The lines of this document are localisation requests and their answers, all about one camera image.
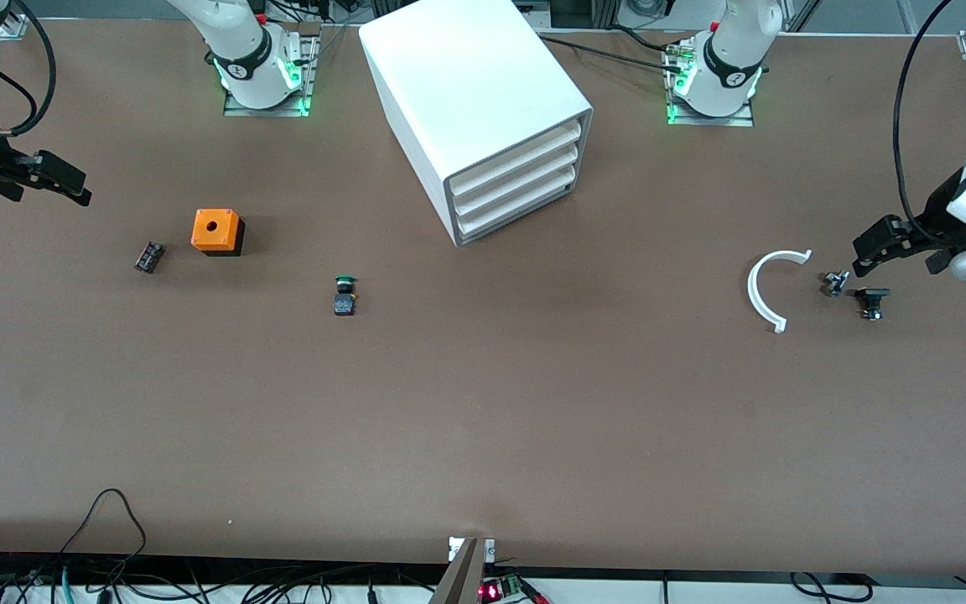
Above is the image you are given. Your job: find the white plastic drawer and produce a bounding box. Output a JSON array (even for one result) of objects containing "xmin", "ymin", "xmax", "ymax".
[
  {"xmin": 452, "ymin": 143, "xmax": 579, "ymax": 221},
  {"xmin": 448, "ymin": 120, "xmax": 582, "ymax": 200},
  {"xmin": 455, "ymin": 164, "xmax": 576, "ymax": 240}
]

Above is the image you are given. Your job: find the black push button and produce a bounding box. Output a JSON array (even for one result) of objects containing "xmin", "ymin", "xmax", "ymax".
[{"xmin": 855, "ymin": 287, "xmax": 892, "ymax": 321}]

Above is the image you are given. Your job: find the white drawer cabinet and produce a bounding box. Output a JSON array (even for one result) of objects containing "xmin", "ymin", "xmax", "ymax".
[{"xmin": 359, "ymin": 0, "xmax": 594, "ymax": 247}]

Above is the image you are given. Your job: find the white curved plastic arc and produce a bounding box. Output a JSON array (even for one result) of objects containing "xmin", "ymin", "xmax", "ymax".
[{"xmin": 747, "ymin": 249, "xmax": 813, "ymax": 335}]

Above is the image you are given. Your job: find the circuit board with red light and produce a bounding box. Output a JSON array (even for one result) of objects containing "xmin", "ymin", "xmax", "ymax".
[{"xmin": 478, "ymin": 572, "xmax": 547, "ymax": 604}]

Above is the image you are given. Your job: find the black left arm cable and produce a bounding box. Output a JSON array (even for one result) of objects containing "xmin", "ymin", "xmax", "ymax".
[{"xmin": 893, "ymin": 0, "xmax": 966, "ymax": 246}]

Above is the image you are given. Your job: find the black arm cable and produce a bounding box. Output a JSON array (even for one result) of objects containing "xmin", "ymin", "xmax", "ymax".
[
  {"xmin": 893, "ymin": 0, "xmax": 966, "ymax": 246},
  {"xmin": 0, "ymin": 0, "xmax": 58, "ymax": 137}
]

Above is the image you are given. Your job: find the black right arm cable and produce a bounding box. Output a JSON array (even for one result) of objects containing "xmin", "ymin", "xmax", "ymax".
[{"xmin": 0, "ymin": 0, "xmax": 58, "ymax": 137}]

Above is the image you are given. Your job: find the orange button enclosure box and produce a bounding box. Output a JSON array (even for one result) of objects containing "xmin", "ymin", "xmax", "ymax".
[{"xmin": 191, "ymin": 209, "xmax": 246, "ymax": 258}]

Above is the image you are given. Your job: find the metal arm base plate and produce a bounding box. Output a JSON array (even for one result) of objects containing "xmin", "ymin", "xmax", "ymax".
[
  {"xmin": 664, "ymin": 38, "xmax": 756, "ymax": 128},
  {"xmin": 223, "ymin": 32, "xmax": 320, "ymax": 117}
]

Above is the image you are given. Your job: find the thin black looped cable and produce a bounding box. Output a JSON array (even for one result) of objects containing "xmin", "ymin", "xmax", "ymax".
[{"xmin": 60, "ymin": 488, "xmax": 148, "ymax": 580}]

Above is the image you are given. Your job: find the black cable on table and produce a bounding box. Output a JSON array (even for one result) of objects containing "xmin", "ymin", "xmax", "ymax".
[{"xmin": 538, "ymin": 34, "xmax": 689, "ymax": 70}]

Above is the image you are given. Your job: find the black floor cable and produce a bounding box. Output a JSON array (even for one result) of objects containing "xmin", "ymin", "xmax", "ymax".
[{"xmin": 788, "ymin": 572, "xmax": 876, "ymax": 604}]

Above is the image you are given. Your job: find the black cable bundle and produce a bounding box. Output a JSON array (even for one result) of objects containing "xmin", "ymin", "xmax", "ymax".
[{"xmin": 0, "ymin": 549, "xmax": 450, "ymax": 604}]

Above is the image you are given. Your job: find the small white bracket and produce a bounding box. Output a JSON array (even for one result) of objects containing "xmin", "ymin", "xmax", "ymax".
[{"xmin": 448, "ymin": 537, "xmax": 497, "ymax": 564}]

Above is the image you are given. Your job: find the grey camera post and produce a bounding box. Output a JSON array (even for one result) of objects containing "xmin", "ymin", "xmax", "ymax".
[{"xmin": 428, "ymin": 538, "xmax": 486, "ymax": 604}]

